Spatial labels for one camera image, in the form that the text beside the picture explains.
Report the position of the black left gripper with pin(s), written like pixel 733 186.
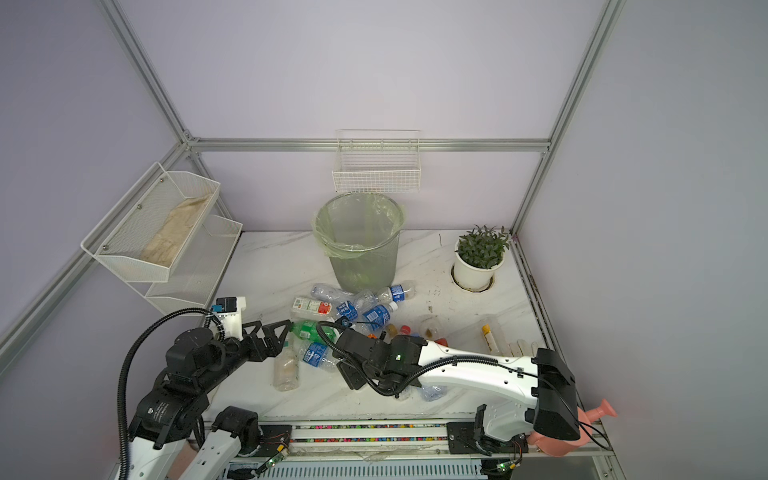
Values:
pixel 272 345

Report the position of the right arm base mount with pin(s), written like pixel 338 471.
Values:
pixel 467 438

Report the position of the clear empty bottle green cap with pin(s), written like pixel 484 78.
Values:
pixel 286 369

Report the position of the clear crushed bottle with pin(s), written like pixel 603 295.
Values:
pixel 329 293

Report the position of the green lined trash bin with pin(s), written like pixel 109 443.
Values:
pixel 359 234

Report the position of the pink watering can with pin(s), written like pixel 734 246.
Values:
pixel 588 433

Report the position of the clear jar brown residue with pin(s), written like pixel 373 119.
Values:
pixel 431 328

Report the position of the beige cloth in shelf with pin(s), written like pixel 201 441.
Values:
pixel 168 241

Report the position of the clear bottle blue label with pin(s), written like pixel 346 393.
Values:
pixel 317 355

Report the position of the white two-tier mesh shelf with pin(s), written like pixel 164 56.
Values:
pixel 118 240

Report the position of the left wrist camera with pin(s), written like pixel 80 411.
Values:
pixel 229 311

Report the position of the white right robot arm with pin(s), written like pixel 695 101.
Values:
pixel 520 394

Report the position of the white wire wall basket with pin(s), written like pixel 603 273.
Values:
pixel 377 161

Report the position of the small blue label bottle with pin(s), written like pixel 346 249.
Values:
pixel 353 308

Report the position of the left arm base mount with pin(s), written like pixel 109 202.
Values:
pixel 264 441

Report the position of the green soda bottle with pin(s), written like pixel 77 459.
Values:
pixel 307 330

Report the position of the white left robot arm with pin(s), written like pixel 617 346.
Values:
pixel 196 364

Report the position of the potted green succulent plant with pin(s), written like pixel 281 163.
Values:
pixel 479 254

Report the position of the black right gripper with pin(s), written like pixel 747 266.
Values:
pixel 346 373

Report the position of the large crushed blue label bottle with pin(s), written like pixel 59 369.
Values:
pixel 432 393

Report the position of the white red label bottle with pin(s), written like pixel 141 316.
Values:
pixel 306 308

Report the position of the tall blue label water bottle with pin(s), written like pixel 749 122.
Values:
pixel 374 321

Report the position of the blue label bottle near bin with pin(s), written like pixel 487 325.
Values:
pixel 397 293

